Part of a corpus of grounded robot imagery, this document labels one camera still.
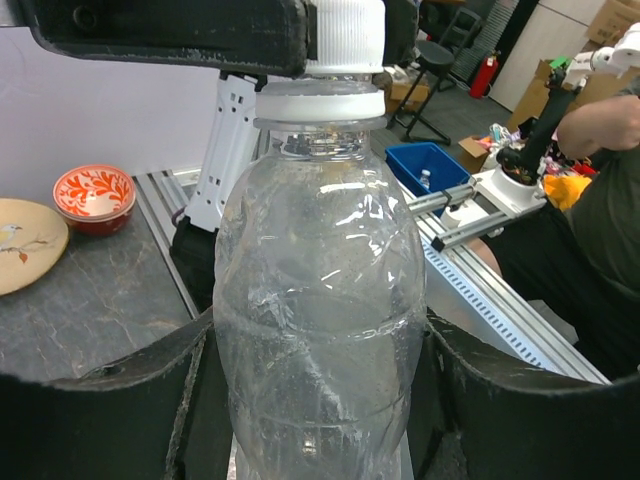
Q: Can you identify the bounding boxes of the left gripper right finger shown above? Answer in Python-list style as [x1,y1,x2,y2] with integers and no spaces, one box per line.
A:
[407,311,639,479]

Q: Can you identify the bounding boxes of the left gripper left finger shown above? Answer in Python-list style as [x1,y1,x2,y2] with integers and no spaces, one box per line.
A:
[1,311,232,479]

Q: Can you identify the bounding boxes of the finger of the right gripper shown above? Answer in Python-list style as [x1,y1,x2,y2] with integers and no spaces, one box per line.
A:
[383,0,419,66]
[19,0,318,78]

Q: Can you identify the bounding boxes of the clear Pocari Sweat bottle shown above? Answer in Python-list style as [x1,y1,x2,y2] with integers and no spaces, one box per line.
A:
[213,74,426,479]

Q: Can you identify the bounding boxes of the blue white bottle cap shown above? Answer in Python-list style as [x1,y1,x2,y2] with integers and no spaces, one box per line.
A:
[304,0,386,76]

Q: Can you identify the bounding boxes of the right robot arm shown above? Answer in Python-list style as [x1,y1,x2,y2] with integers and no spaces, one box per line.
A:
[17,1,418,310]

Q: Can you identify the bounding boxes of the red fire extinguisher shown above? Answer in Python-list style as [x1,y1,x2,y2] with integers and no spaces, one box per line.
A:
[469,50,501,99]

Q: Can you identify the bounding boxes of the blue plastic bin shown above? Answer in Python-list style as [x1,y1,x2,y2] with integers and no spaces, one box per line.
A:
[385,142,474,217]

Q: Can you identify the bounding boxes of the person in green shirt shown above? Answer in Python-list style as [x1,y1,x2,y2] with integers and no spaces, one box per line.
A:
[469,79,639,380]

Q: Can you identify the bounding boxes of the cardboard boxes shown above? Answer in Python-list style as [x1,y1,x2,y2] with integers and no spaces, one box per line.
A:
[507,1,639,131]

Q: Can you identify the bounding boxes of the beige bird plate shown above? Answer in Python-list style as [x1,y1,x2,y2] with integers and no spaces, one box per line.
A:
[1,198,69,296]

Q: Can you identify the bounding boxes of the red white patterned bowl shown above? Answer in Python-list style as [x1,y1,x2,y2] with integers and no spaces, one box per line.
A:
[52,164,136,236]

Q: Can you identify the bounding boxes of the slotted cable duct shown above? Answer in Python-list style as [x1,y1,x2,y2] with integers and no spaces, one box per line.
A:
[421,237,555,371]

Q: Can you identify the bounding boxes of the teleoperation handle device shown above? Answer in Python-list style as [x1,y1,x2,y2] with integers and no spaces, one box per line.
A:
[429,22,640,254]

